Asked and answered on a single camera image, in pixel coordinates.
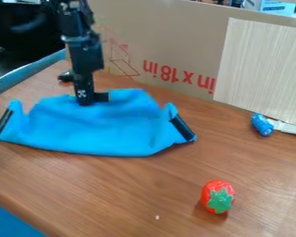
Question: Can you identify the red toy strawberry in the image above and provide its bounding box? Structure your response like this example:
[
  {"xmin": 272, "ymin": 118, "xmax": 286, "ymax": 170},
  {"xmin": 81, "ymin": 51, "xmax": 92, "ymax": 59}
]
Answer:
[{"xmin": 200, "ymin": 180, "xmax": 238, "ymax": 215}]

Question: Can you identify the blue toy can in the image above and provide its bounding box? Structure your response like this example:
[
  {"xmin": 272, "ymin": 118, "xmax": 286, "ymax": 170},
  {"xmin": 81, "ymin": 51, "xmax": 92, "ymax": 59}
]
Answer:
[{"xmin": 249, "ymin": 113, "xmax": 276, "ymax": 138}]

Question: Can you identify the blue cloth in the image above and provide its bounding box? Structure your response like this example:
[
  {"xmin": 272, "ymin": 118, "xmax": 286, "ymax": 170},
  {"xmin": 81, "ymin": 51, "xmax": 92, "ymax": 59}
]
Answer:
[{"xmin": 0, "ymin": 88, "xmax": 198, "ymax": 158}]

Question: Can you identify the wooden board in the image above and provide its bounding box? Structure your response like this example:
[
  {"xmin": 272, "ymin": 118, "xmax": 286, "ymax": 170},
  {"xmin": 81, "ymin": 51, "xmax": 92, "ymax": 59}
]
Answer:
[{"xmin": 212, "ymin": 17, "xmax": 296, "ymax": 128}]

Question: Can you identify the cardboard box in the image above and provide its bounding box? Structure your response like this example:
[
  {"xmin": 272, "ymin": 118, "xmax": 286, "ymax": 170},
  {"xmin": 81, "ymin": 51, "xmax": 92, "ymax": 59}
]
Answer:
[{"xmin": 65, "ymin": 0, "xmax": 296, "ymax": 102}]

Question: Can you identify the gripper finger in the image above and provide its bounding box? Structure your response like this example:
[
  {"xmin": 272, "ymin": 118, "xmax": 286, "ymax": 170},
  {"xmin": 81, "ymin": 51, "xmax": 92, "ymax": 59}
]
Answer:
[
  {"xmin": 92, "ymin": 91, "xmax": 111, "ymax": 103},
  {"xmin": 72, "ymin": 73, "xmax": 96, "ymax": 106}
]

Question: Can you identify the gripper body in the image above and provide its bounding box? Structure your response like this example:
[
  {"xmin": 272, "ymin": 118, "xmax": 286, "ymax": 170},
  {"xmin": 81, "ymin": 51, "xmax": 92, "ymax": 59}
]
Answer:
[{"xmin": 56, "ymin": 31, "xmax": 106, "ymax": 84}]

